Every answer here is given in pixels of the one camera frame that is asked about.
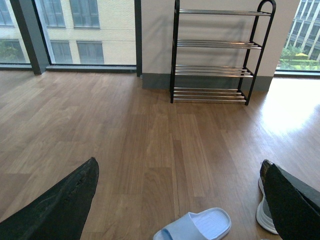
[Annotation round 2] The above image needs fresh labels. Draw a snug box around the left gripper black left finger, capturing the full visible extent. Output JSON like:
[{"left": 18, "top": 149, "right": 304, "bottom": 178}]
[{"left": 0, "top": 157, "right": 99, "bottom": 240}]

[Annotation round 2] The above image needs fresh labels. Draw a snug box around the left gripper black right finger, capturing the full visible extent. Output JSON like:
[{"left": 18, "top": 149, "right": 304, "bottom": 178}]
[{"left": 260, "top": 159, "right": 320, "bottom": 240}]

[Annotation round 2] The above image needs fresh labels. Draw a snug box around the grey knit sneaker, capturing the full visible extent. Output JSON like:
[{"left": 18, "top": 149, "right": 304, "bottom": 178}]
[{"left": 256, "top": 171, "right": 279, "bottom": 235}]

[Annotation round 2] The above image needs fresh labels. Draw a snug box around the light blue slide slipper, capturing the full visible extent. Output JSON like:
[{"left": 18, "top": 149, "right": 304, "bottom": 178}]
[{"left": 153, "top": 207, "right": 232, "bottom": 240}]

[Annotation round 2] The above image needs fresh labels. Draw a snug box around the black metal shoe rack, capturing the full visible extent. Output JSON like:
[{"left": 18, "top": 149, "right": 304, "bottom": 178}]
[{"left": 169, "top": 0, "right": 277, "bottom": 105}]

